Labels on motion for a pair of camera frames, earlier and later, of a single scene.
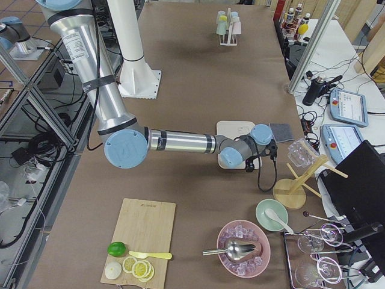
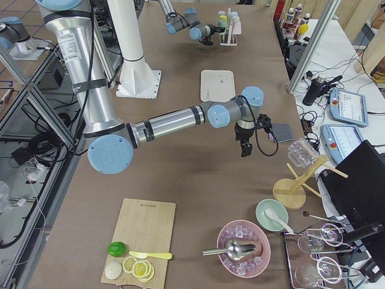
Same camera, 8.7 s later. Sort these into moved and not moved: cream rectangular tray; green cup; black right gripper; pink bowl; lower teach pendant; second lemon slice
Moved: cream rectangular tray; black right gripper
Not moved: green cup; pink bowl; second lemon slice; lower teach pendant
